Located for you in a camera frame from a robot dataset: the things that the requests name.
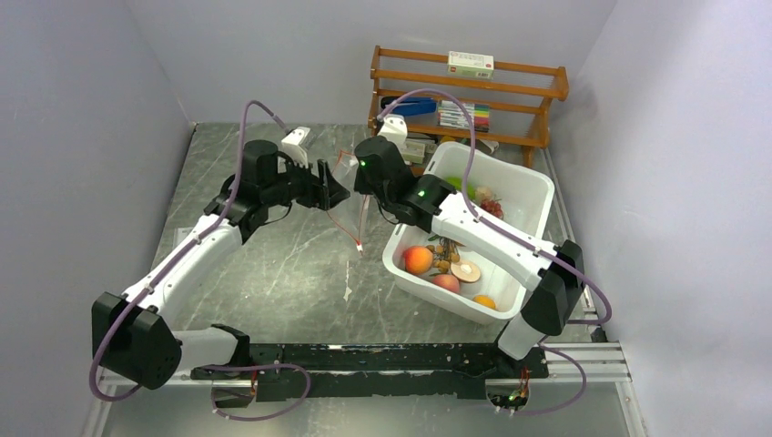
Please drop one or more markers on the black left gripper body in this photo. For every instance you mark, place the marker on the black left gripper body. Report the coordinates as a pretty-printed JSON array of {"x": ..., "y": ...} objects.
[{"x": 297, "y": 184}]

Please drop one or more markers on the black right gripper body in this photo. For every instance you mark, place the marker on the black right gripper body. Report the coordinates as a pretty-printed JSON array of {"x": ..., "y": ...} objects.
[{"x": 361, "y": 186}]

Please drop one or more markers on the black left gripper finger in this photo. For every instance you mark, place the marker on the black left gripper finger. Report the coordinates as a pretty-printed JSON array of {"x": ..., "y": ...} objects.
[
  {"x": 333, "y": 193},
  {"x": 323, "y": 171}
]

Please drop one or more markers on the clear zip top bag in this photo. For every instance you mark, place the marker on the clear zip top bag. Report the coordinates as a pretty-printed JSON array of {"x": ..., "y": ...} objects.
[{"x": 351, "y": 215}]

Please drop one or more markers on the red grape bunch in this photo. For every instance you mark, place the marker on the red grape bunch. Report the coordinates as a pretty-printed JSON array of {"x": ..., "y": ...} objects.
[{"x": 492, "y": 207}]

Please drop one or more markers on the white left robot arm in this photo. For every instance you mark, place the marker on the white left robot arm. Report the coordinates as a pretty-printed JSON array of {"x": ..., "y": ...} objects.
[{"x": 130, "y": 331}]

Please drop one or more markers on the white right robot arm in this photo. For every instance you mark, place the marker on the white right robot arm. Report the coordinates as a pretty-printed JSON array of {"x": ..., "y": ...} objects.
[{"x": 418, "y": 201}]

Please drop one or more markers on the white red box lower shelf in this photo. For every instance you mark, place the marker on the white red box lower shelf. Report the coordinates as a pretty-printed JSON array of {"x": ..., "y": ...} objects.
[{"x": 415, "y": 150}]

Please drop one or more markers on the blue stapler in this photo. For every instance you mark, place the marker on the blue stapler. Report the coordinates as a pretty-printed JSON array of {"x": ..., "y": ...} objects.
[{"x": 415, "y": 106}]

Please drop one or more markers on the green starfruit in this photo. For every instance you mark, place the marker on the green starfruit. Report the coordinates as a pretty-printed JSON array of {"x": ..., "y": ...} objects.
[{"x": 457, "y": 182}]

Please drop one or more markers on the coloured marker pen pack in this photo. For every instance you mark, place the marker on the coloured marker pen pack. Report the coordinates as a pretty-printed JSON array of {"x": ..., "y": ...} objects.
[{"x": 451, "y": 115}]

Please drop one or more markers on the large orange peach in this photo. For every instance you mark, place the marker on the large orange peach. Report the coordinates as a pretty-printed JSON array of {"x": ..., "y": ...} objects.
[{"x": 417, "y": 260}]

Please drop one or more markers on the brown longan twig bunch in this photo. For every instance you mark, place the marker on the brown longan twig bunch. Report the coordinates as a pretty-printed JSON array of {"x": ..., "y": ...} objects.
[{"x": 445, "y": 253}]

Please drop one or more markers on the white garlic bulb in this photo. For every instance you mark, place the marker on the white garlic bulb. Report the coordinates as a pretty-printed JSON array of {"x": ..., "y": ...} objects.
[{"x": 483, "y": 194}]

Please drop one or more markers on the paper sheet on table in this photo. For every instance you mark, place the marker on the paper sheet on table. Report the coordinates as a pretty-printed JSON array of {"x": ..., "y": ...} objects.
[{"x": 180, "y": 235}]

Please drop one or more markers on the small red peach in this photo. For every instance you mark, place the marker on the small red peach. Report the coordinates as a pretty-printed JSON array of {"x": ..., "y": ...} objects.
[{"x": 447, "y": 282}]

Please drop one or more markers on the white plastic bin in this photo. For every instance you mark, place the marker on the white plastic bin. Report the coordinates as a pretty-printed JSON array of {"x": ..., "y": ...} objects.
[{"x": 509, "y": 271}]

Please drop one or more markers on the half cut mushroom slice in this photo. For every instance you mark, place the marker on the half cut mushroom slice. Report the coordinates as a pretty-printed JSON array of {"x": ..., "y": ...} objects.
[{"x": 466, "y": 271}]

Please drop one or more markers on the white green box on shelf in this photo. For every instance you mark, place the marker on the white green box on shelf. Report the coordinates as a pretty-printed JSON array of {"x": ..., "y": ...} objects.
[{"x": 470, "y": 65}]

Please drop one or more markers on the wooden shelf rack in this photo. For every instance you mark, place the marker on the wooden shelf rack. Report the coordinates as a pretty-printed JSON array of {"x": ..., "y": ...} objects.
[{"x": 518, "y": 96}]

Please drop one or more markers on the small orange fruit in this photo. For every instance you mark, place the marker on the small orange fruit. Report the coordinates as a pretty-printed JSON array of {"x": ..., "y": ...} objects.
[{"x": 485, "y": 301}]

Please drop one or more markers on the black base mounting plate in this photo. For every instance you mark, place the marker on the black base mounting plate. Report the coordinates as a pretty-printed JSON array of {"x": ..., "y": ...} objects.
[{"x": 396, "y": 369}]

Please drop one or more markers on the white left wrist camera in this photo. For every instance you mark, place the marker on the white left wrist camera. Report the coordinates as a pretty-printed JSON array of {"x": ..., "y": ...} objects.
[{"x": 295, "y": 144}]

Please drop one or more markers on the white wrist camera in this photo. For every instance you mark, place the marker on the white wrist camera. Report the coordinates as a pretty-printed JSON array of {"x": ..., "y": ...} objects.
[
  {"x": 394, "y": 129},
  {"x": 295, "y": 144}
]

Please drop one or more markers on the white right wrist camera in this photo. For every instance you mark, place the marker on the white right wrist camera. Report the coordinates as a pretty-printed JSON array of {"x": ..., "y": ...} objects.
[{"x": 394, "y": 129}]

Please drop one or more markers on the aluminium rail frame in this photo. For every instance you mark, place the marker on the aluminium rail frame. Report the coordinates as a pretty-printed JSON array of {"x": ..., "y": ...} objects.
[{"x": 581, "y": 352}]

